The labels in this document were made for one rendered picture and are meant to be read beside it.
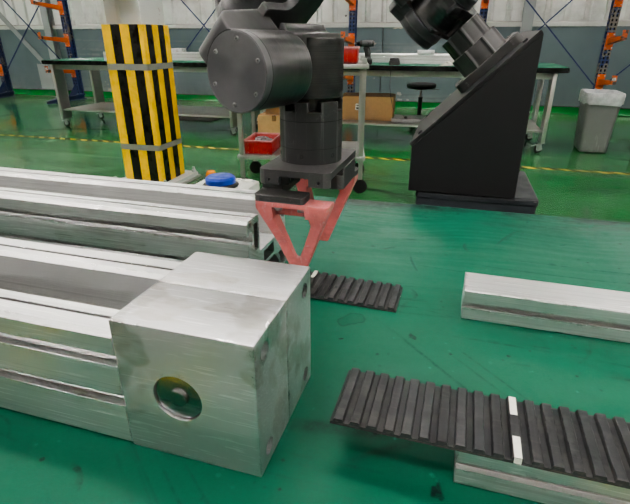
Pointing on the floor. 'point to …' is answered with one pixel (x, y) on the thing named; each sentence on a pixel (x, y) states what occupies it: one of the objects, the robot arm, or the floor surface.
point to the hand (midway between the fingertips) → (311, 246)
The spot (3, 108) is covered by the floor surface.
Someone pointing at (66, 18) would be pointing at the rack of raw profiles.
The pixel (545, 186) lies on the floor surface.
